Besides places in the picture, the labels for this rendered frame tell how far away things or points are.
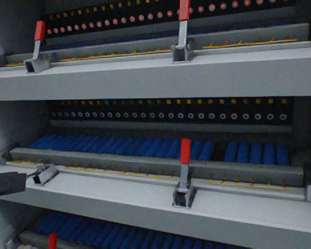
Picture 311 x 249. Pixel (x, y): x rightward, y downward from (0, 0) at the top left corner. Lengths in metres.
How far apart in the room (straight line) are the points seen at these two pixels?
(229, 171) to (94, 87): 0.24
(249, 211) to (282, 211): 0.04
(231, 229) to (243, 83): 0.19
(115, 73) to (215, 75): 0.14
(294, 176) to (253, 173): 0.05
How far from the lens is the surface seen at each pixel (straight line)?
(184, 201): 0.39
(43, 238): 0.67
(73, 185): 0.49
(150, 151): 0.48
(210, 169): 0.41
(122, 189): 0.44
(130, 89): 0.39
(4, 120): 0.67
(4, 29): 0.69
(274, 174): 0.41
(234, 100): 0.48
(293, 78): 0.34
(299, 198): 0.40
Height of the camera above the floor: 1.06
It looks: 6 degrees down
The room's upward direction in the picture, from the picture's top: 1 degrees counter-clockwise
